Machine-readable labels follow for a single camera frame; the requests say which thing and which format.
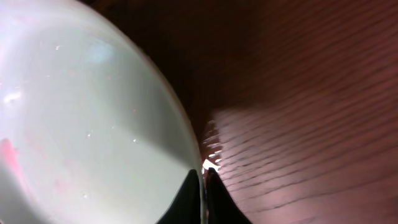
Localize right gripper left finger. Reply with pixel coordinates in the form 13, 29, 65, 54
157, 169, 201, 224

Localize light blue plate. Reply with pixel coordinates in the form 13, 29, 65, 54
1, 1, 206, 223

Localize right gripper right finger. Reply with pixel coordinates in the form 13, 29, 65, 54
205, 168, 251, 224

